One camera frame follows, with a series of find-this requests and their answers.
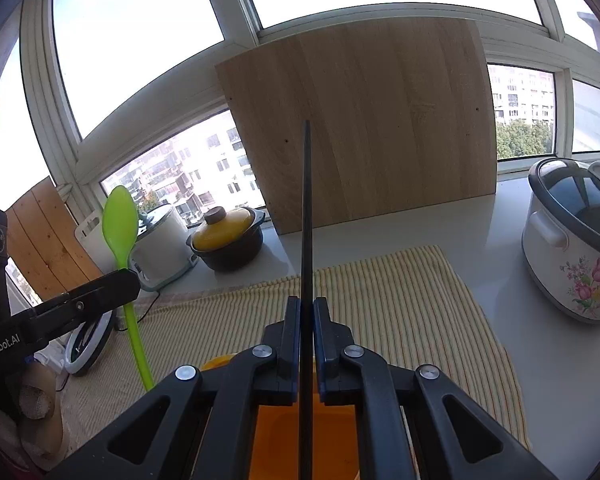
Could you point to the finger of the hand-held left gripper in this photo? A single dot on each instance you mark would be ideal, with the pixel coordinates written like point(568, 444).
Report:
point(80, 305)

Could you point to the brown wooden plank panel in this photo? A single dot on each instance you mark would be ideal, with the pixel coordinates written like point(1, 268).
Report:
point(45, 240)

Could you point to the mint white rice cooker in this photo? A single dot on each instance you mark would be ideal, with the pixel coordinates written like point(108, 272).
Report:
point(165, 240)

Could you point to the black chopstick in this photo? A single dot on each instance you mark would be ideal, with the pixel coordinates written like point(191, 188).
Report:
point(307, 210)

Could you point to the striped cloth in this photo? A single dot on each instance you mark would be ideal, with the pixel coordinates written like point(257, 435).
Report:
point(405, 310)

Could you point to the yellow board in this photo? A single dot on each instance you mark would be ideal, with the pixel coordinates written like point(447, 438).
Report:
point(275, 440)

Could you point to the yellow pot lid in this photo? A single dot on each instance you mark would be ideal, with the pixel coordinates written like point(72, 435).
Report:
point(225, 232)

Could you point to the white cutting board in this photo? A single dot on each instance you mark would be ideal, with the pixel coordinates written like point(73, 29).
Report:
point(87, 240)

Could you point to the black cooking pot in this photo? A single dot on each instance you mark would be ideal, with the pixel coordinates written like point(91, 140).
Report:
point(230, 259)

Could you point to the person's left hand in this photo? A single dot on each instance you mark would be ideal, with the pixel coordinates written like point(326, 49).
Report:
point(35, 395)

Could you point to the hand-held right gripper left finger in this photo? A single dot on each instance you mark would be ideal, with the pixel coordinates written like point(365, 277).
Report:
point(292, 345)

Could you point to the light wooden board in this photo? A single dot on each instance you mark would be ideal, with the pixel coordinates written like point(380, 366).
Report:
point(380, 125)

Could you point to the green plastic spoon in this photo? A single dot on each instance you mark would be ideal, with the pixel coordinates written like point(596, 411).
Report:
point(119, 225)

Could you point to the glass cooker lid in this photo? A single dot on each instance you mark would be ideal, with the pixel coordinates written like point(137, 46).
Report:
point(575, 200)

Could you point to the white floral cooker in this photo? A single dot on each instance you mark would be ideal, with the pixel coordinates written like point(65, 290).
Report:
point(560, 265)

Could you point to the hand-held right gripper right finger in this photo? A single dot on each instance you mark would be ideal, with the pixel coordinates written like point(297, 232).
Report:
point(322, 345)

